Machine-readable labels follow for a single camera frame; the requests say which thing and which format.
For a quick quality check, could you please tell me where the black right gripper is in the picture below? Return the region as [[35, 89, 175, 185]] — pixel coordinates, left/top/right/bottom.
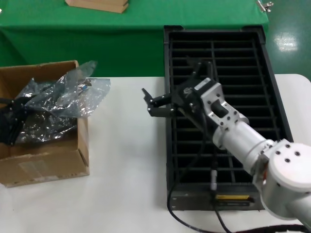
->
[[141, 56, 217, 119]]

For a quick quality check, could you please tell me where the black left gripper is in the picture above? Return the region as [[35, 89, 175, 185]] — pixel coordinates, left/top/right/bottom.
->
[[0, 96, 33, 147]]

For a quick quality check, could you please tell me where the translucent antistatic bag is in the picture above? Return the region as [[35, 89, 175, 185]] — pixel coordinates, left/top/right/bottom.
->
[[16, 60, 111, 124]]

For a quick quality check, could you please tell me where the bagged graphics card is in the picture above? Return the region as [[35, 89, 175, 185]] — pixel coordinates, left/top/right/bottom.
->
[[16, 113, 80, 144]]

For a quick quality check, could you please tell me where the open brown cardboard box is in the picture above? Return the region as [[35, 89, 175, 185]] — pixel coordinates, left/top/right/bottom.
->
[[0, 60, 90, 188]]

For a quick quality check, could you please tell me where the black slotted container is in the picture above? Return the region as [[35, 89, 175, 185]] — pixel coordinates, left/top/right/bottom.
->
[[163, 25, 294, 211]]

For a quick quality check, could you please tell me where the yellow container label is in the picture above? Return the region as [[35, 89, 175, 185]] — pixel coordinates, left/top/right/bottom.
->
[[217, 195, 250, 200]]

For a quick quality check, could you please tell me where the green tablecloth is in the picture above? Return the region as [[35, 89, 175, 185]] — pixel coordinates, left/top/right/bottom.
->
[[0, 0, 270, 78]]

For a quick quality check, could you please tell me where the metal binder clip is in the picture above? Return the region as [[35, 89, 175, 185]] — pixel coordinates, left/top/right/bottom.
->
[[257, 0, 274, 12]]

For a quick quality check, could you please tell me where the wooden block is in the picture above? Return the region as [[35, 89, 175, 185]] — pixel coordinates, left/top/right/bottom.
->
[[64, 0, 129, 14]]

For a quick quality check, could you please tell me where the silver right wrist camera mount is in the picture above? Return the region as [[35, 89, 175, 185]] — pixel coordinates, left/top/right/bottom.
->
[[193, 77, 250, 127]]

